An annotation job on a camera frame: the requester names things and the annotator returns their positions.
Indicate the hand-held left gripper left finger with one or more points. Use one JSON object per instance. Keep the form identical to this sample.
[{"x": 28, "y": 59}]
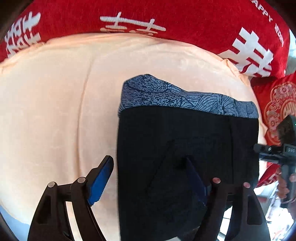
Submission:
[{"x": 101, "y": 179}]

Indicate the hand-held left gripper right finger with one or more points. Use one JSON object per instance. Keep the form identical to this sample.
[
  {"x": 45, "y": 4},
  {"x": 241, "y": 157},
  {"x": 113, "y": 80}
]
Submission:
[{"x": 196, "y": 183}]

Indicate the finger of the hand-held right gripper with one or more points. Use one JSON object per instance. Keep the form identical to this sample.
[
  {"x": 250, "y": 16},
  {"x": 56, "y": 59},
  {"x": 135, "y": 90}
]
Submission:
[{"x": 266, "y": 150}]

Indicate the black pants with blue waistband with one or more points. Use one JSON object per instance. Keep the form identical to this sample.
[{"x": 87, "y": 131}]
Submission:
[{"x": 173, "y": 129}]

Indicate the person's right hand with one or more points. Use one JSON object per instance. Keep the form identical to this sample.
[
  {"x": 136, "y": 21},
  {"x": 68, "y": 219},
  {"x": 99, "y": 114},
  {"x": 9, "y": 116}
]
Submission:
[{"x": 282, "y": 183}]

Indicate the red floral cushion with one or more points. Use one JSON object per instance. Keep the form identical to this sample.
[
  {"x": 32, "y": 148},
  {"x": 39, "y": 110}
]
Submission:
[{"x": 272, "y": 104}]

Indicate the peach blanket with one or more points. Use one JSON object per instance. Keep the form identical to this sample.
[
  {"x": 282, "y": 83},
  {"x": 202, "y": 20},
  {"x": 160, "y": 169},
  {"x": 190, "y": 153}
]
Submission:
[{"x": 57, "y": 104}]

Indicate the red printed blanket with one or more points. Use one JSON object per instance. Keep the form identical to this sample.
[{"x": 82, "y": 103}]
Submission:
[{"x": 161, "y": 16}]

